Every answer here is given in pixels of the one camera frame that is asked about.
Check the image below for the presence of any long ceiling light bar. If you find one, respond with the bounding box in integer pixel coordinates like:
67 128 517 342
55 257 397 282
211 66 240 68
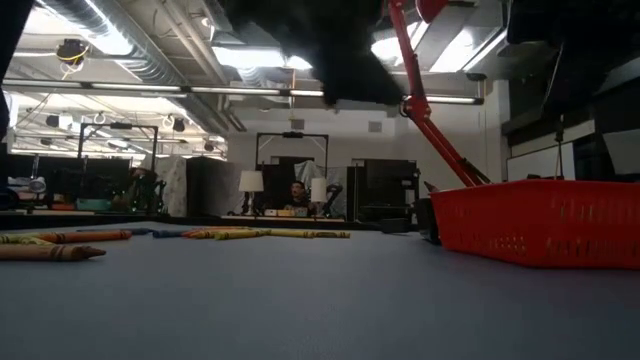
0 78 485 106

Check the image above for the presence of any teal box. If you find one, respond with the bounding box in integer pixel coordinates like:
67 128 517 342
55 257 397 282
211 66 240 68
75 198 113 213

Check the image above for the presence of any silver ceiling duct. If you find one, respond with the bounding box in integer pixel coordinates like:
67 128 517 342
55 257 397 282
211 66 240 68
39 0 236 136

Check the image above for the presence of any red desk lamp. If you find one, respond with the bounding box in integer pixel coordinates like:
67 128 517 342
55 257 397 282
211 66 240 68
387 0 492 189

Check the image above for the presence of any red slotted basket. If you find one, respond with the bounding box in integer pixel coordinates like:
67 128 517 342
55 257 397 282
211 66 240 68
428 178 640 271

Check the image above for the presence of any yellow cable reel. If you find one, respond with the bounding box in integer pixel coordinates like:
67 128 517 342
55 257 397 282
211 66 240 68
53 38 92 81

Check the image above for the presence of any black gantry frame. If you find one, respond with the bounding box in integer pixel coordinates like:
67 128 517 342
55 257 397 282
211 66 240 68
76 121 160 214
254 131 330 221

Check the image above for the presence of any white shade table lamp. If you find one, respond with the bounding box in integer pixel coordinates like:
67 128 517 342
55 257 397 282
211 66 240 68
310 177 329 217
238 170 265 216

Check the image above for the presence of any white wall board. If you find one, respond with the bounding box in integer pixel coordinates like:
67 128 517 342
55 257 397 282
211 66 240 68
505 141 577 182

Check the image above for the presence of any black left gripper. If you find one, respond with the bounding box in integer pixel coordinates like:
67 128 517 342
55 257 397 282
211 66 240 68
219 0 405 107

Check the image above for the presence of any yellow-green crayon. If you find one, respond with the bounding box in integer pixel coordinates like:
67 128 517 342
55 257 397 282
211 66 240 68
0 234 54 247

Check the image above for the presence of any person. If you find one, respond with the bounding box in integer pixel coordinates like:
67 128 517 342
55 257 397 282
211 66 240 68
283 179 314 217
127 167 167 215

